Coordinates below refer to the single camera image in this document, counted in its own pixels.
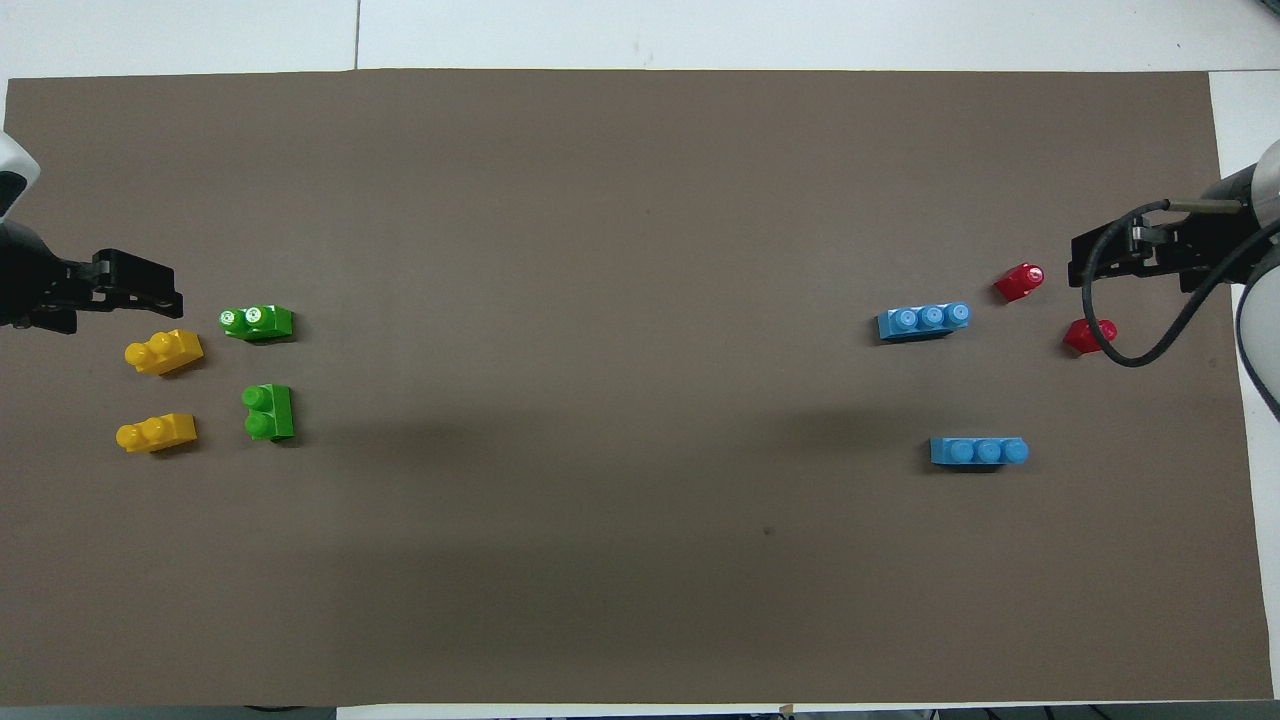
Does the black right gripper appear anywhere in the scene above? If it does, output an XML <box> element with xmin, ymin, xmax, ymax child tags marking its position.
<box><xmin>1067</xmin><ymin>210</ymin><xmax>1253</xmax><ymax>296</ymax></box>

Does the brown table mat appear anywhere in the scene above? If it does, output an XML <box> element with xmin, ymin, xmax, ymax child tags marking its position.
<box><xmin>0</xmin><ymin>68</ymin><xmax>1274</xmax><ymax>708</ymax></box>

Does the yellow two-stud toy brick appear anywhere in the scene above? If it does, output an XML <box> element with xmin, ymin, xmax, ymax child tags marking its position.
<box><xmin>124</xmin><ymin>329</ymin><xmax>205</xmax><ymax>377</ymax></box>
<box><xmin>115</xmin><ymin>413</ymin><xmax>198</xmax><ymax>455</ymax></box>

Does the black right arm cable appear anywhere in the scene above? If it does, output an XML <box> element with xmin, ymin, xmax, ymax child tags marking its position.
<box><xmin>1078</xmin><ymin>198</ymin><xmax>1280</xmax><ymax>369</ymax></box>

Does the blue three-stud toy brick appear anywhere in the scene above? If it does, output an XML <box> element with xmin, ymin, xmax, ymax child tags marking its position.
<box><xmin>876</xmin><ymin>301</ymin><xmax>972</xmax><ymax>345</ymax></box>
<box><xmin>930</xmin><ymin>437</ymin><xmax>1030</xmax><ymax>469</ymax></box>

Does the green two-stud toy brick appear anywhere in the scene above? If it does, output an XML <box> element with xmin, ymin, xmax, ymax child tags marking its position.
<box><xmin>241</xmin><ymin>384</ymin><xmax>296</xmax><ymax>443</ymax></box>
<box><xmin>219</xmin><ymin>304</ymin><xmax>295</xmax><ymax>344</ymax></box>

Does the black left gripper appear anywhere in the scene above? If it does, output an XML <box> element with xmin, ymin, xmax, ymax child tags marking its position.
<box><xmin>0</xmin><ymin>222</ymin><xmax>185</xmax><ymax>336</ymax></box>

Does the red one-stud toy brick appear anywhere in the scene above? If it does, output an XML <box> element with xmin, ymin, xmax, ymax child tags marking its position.
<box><xmin>1062</xmin><ymin>317</ymin><xmax>1119</xmax><ymax>356</ymax></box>
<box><xmin>993</xmin><ymin>263</ymin><xmax>1046</xmax><ymax>303</ymax></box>

